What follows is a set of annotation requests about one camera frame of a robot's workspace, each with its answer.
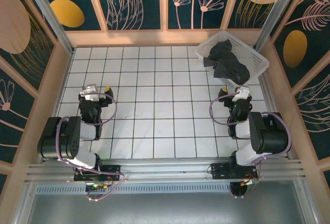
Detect dark grey t-shirt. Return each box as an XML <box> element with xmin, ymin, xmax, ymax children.
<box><xmin>203</xmin><ymin>40</ymin><xmax>251</xmax><ymax>85</ymax></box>

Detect white plastic laundry basket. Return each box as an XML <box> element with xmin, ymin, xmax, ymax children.
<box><xmin>194</xmin><ymin>31</ymin><xmax>270</xmax><ymax>88</ymax></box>

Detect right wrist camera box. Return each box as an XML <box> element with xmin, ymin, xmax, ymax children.
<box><xmin>235</xmin><ymin>86</ymin><xmax>252</xmax><ymax>100</ymax></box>

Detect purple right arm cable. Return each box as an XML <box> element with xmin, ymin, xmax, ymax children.
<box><xmin>209</xmin><ymin>92</ymin><xmax>293</xmax><ymax>199</ymax></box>

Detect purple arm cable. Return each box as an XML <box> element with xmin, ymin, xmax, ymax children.
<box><xmin>55</xmin><ymin>92</ymin><xmax>126</xmax><ymax>202</ymax></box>
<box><xmin>209</xmin><ymin>92</ymin><xmax>293</xmax><ymax>199</ymax></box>

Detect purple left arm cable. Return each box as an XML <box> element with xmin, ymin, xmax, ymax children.
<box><xmin>55</xmin><ymin>92</ymin><xmax>126</xmax><ymax>202</ymax></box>

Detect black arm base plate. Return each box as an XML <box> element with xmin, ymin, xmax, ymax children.
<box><xmin>210</xmin><ymin>162</ymin><xmax>258</xmax><ymax>181</ymax></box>
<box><xmin>74</xmin><ymin>164</ymin><xmax>122</xmax><ymax>183</ymax></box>

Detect small circuit board with wires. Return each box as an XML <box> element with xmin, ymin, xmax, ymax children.
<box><xmin>229</xmin><ymin>177</ymin><xmax>260</xmax><ymax>198</ymax></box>
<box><xmin>85</xmin><ymin>182</ymin><xmax>114</xmax><ymax>192</ymax></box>

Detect wall panel yellow oval feather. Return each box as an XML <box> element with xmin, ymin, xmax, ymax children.
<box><xmin>35</xmin><ymin>0</ymin><xmax>104</xmax><ymax>31</ymax></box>

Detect wall panel orange circle leaves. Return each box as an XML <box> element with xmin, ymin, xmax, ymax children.
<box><xmin>92</xmin><ymin>0</ymin><xmax>162</xmax><ymax>30</ymax></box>

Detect wall panel pink flowers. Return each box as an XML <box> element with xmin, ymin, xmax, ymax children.
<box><xmin>167</xmin><ymin>0</ymin><xmax>237</xmax><ymax>29</ymax></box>

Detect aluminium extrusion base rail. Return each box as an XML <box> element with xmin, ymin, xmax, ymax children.
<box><xmin>24</xmin><ymin>158</ymin><xmax>306</xmax><ymax>183</ymax></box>

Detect aluminium corner post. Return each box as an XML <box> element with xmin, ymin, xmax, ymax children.
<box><xmin>254</xmin><ymin>0</ymin><xmax>302</xmax><ymax>51</ymax></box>
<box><xmin>20</xmin><ymin>0</ymin><xmax>75</xmax><ymax>55</ymax></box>

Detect perforated metal cable tray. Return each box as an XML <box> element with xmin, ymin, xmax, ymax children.
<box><xmin>35</xmin><ymin>184</ymin><xmax>300</xmax><ymax>195</ymax></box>

